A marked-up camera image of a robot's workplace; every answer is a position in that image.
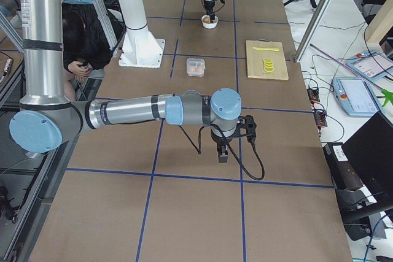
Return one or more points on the wooden cutting board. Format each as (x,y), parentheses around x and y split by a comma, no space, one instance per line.
(255,61)

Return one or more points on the teach pendant near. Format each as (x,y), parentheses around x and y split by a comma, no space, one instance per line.
(355,97)

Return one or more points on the reacher grabber stick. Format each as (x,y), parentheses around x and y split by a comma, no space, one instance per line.
(388,96)

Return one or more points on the clear plastic egg box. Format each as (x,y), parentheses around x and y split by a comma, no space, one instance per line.
(196,62)

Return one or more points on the teach pendant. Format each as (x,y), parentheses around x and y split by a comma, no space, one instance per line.
(355,97)
(373,66)

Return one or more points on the teach pendant far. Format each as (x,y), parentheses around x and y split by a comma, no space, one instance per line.
(373,66)

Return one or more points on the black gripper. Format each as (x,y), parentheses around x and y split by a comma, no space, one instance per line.
(209,6)
(220,140)

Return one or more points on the black monitor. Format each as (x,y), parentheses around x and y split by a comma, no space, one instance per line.
(369,151)

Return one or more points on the aluminium frame post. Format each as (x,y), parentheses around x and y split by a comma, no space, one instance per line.
(311,29)

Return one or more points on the white bowl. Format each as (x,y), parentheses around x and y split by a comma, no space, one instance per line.
(210,25)

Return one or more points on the yellow plastic knife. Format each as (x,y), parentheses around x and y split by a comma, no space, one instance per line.
(266,49)

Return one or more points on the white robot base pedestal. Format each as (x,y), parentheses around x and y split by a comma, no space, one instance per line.
(140,48)

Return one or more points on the person in black shirt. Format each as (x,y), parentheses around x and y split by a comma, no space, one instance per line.
(85,44)

